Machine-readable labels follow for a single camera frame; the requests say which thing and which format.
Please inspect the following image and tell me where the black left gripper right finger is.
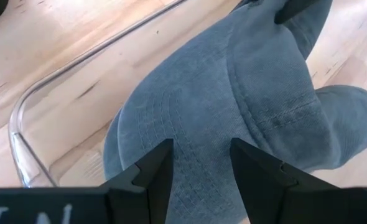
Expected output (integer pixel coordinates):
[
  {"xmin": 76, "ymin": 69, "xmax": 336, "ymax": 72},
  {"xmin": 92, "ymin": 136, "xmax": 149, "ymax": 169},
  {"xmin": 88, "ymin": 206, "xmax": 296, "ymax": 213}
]
[{"xmin": 229, "ymin": 138, "xmax": 340, "ymax": 224}]

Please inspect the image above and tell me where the clear plastic tray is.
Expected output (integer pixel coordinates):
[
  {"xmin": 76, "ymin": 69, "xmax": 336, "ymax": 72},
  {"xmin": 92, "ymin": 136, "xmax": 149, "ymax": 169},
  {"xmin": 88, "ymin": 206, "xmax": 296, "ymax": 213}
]
[{"xmin": 7, "ymin": 0, "xmax": 190, "ymax": 189}]

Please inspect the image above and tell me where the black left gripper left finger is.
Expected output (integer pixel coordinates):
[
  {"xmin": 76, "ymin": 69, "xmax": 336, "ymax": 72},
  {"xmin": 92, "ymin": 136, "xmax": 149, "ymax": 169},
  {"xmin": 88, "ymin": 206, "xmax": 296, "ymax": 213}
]
[{"xmin": 98, "ymin": 138, "xmax": 175, "ymax": 224}]

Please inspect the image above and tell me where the grey baseball cap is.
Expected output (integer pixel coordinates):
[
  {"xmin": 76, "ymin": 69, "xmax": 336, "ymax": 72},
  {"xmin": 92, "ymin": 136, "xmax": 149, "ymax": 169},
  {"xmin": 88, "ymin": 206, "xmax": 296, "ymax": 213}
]
[{"xmin": 102, "ymin": 0, "xmax": 367, "ymax": 224}]

